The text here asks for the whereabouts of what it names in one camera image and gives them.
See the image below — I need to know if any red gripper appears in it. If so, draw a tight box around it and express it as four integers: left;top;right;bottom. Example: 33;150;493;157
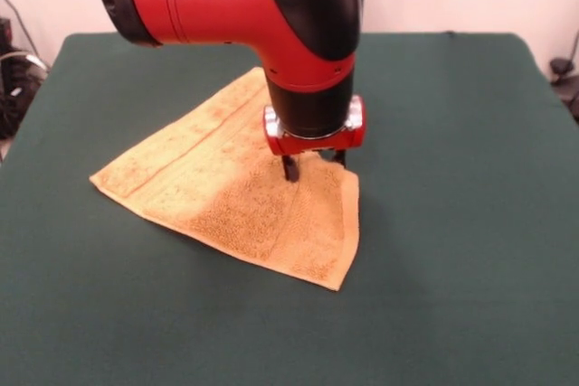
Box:
261;94;367;183

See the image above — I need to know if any tan towel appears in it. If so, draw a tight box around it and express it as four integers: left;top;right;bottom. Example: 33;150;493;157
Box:
89;66;362;292

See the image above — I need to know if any dark green table cloth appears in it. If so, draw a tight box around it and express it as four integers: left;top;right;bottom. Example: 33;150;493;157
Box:
0;31;579;386

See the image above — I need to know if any white cable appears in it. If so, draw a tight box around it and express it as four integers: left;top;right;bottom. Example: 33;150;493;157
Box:
0;51;49;73

